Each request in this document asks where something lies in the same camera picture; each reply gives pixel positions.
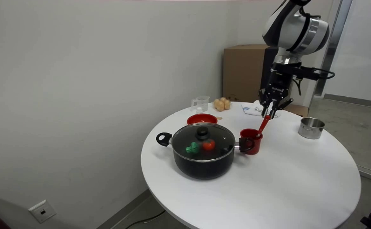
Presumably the black cooking pot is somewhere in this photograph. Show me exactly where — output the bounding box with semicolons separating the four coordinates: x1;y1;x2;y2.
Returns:
156;122;255;180

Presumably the white wall outlet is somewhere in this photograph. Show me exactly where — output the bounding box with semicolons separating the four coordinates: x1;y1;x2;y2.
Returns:
27;199;58;226

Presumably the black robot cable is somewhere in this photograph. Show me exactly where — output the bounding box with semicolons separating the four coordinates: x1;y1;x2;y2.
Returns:
295;65;337;98

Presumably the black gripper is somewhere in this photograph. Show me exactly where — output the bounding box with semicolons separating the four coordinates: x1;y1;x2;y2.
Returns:
260;63;304;120

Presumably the grey door frame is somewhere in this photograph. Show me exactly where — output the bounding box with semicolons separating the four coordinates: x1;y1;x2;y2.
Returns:
314;0;355;100

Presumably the beige egg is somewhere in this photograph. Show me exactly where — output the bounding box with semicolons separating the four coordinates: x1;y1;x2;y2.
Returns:
220;97;233;111
213;98;227;112

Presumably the small stainless steel pot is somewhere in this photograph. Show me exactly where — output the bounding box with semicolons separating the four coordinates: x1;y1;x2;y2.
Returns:
298;116;327;140

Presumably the green toy vegetable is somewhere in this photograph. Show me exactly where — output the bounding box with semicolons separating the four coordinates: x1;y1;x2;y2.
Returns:
185;140;204;156

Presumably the red toy tomato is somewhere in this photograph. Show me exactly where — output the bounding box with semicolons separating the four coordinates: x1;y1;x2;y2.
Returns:
201;139;218;153

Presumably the red bowl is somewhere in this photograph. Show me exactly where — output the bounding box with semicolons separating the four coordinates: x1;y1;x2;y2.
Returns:
186;112;219;128

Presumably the red cup with handle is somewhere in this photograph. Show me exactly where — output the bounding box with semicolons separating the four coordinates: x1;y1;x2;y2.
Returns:
238;128;265;156

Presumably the clear glass cup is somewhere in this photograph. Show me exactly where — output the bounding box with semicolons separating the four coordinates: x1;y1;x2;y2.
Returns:
191;96;211;114

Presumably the glass pot lid black knob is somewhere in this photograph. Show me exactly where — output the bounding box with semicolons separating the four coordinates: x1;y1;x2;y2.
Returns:
171;124;237;164

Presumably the black floor cable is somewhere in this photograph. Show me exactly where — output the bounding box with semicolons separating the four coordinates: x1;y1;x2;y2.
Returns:
124;209;168;229

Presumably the white cloth with blue print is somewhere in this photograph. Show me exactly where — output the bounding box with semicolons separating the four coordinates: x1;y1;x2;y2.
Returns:
241;102;266;119

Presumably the large cardboard box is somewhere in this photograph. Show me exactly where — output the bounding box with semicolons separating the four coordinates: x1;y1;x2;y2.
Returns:
222;44;311;119

